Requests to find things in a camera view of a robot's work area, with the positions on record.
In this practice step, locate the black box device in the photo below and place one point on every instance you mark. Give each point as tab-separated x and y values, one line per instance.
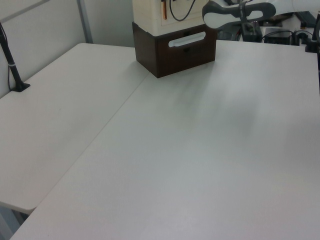
251	32

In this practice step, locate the black keyboard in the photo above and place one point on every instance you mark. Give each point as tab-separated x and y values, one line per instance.
306	17

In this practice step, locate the black camera stand with white tie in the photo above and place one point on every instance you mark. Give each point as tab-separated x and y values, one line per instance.
12	70

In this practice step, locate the low black device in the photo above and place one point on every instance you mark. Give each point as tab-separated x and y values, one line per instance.
277	38

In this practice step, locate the cream plastic cabinet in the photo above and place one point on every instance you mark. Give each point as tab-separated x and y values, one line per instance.
147	15

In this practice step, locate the plain black camera stand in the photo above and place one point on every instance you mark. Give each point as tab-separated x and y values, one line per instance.
312	46

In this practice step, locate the grey aluminium frame post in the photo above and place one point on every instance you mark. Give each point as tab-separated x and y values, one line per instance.
86	22

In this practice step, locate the cream cabinet door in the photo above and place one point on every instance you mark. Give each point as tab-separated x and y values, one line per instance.
182	23

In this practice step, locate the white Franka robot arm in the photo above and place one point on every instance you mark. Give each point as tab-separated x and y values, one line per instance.
220	18

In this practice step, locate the dark brown wooden drawer box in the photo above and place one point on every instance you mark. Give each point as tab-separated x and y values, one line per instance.
180	62

